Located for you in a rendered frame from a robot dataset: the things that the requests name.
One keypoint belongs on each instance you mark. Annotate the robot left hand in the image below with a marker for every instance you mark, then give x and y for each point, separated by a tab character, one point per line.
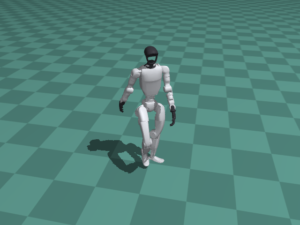
173	115

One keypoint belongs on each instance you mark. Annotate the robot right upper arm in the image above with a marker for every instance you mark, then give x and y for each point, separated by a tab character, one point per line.
135	73

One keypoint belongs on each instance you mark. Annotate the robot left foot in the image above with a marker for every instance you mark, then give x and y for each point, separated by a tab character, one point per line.
156	159

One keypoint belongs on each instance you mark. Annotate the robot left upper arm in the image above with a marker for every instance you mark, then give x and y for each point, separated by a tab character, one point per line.
166	79

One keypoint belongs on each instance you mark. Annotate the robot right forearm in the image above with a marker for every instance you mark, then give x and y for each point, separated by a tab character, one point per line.
125	95

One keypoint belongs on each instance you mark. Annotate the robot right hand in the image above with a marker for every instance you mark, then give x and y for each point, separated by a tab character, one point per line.
121	106

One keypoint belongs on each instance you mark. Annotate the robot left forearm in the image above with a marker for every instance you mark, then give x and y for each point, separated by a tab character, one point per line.
170	99

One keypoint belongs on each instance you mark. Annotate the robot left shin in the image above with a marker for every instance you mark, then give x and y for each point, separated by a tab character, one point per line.
154	146

